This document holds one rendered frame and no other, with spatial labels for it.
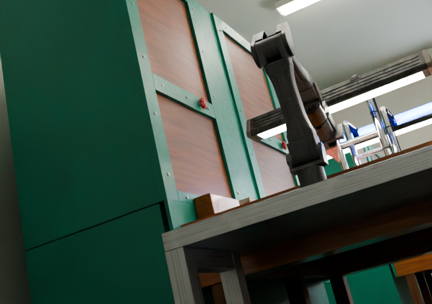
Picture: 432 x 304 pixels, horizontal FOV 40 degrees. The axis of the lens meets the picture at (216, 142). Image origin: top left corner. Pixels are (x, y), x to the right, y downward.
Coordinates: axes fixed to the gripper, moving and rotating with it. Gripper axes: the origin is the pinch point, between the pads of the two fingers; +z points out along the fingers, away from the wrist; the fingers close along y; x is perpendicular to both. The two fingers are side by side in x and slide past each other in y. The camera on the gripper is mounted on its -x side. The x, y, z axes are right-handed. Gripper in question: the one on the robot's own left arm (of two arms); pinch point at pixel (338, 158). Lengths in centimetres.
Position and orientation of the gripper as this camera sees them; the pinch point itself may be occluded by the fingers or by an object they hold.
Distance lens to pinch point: 178.9
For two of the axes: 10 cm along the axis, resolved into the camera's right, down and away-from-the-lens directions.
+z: 4.9, 7.5, 4.5
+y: -8.6, 3.4, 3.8
